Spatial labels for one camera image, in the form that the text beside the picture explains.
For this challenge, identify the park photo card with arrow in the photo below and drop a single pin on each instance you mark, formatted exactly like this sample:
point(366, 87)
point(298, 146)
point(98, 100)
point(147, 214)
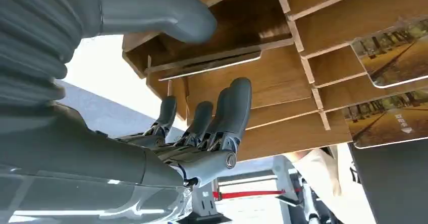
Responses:
point(384, 125)

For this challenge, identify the wooden card box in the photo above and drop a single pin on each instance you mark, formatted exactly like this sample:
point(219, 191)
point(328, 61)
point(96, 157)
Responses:
point(274, 72)

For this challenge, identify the dark grey panel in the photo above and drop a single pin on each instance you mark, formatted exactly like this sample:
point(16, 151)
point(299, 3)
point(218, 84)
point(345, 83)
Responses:
point(394, 185)

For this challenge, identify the dark card with white edge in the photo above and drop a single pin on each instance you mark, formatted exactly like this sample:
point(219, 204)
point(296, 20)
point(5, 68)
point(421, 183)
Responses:
point(217, 63)

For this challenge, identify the ribbed grey right arm sleeve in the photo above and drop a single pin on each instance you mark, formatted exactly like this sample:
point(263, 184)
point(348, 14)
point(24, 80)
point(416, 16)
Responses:
point(30, 32)

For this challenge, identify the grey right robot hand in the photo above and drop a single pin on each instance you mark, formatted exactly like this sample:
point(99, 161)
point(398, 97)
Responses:
point(83, 155)

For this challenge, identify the person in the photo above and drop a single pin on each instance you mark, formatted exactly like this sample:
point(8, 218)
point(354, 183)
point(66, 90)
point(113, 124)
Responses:
point(317, 169)

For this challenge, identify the red barrier belt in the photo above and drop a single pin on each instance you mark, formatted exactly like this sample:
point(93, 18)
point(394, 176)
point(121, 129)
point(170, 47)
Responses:
point(250, 194)

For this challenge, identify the grey barrier post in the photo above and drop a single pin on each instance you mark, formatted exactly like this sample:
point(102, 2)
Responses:
point(205, 202)

